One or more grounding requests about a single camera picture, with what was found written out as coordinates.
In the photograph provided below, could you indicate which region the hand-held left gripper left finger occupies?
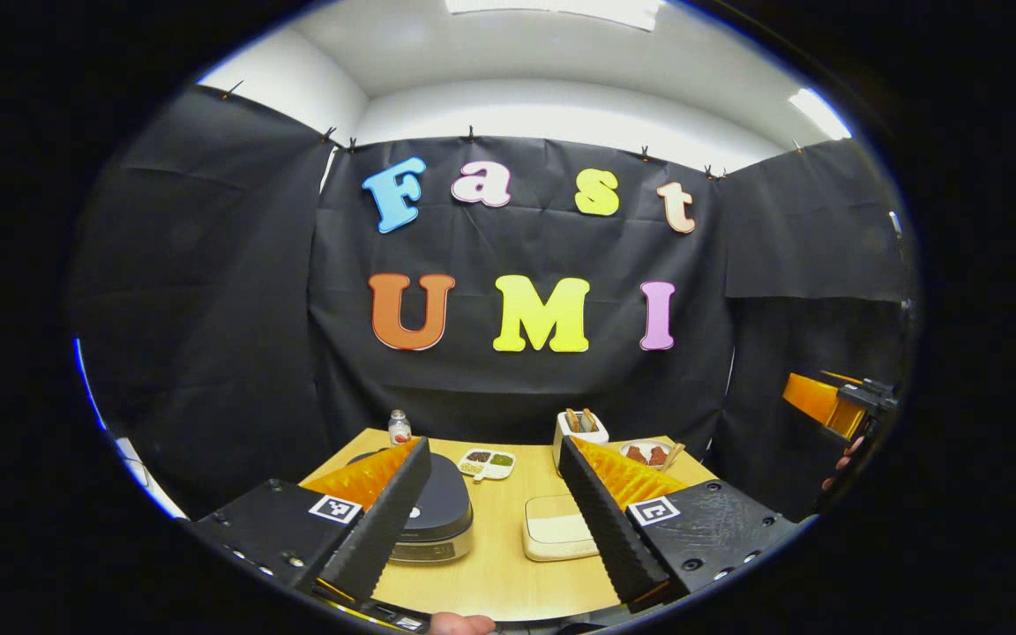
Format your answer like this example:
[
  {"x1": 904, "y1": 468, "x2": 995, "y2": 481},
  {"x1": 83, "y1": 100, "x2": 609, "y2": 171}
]
[{"x1": 190, "y1": 437, "x2": 432, "y2": 609}]

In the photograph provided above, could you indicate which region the dark grey rice cooker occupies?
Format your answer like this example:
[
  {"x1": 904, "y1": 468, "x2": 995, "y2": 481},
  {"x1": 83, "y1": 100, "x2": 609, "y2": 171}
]
[{"x1": 345, "y1": 448, "x2": 475, "y2": 565}]

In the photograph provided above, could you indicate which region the white sectioned seasoning dish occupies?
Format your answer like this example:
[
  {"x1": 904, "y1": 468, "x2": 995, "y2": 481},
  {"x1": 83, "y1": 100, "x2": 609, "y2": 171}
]
[{"x1": 457, "y1": 448, "x2": 517, "y2": 482}]

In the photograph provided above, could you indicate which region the black backdrop cloth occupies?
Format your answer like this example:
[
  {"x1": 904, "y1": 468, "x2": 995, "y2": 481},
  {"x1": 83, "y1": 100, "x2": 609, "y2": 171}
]
[{"x1": 67, "y1": 84, "x2": 915, "y2": 521}]

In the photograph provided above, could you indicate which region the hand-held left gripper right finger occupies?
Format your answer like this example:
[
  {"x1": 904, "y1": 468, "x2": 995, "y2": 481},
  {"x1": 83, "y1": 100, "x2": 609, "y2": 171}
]
[{"x1": 559, "y1": 433, "x2": 800, "y2": 614}]

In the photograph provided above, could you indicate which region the white toaster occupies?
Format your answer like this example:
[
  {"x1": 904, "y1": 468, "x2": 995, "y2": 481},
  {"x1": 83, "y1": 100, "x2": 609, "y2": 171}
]
[{"x1": 553, "y1": 408, "x2": 610, "y2": 473}]

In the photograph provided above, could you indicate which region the clear glass dish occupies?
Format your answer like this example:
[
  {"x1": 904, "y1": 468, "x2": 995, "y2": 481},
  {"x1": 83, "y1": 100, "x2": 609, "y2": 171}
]
[{"x1": 523, "y1": 494, "x2": 601, "y2": 563}]

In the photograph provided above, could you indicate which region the white round plate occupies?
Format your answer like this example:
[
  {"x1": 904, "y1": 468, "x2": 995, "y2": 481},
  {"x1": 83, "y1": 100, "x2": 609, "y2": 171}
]
[{"x1": 619, "y1": 439, "x2": 676, "y2": 468}]

